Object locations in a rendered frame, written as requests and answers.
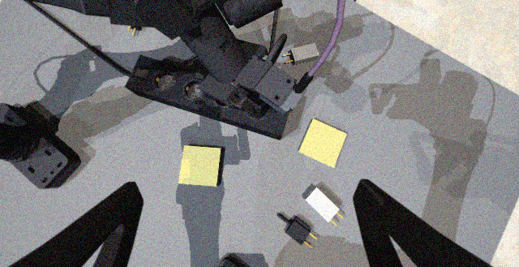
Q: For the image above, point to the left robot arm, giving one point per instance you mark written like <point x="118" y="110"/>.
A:
<point x="27" y="149"/>

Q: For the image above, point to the white plug with two brass pins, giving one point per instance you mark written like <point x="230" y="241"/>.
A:
<point x="322" y="205"/>

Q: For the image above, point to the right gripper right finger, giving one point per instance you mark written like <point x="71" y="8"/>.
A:
<point x="379" y="215"/>

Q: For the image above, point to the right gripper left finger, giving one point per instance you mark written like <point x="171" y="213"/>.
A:
<point x="113" y="222"/>

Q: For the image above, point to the black plug with two brass prongs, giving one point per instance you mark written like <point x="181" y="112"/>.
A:
<point x="134" y="28"/>

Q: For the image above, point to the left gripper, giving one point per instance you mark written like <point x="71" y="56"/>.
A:
<point x="238" y="69"/>

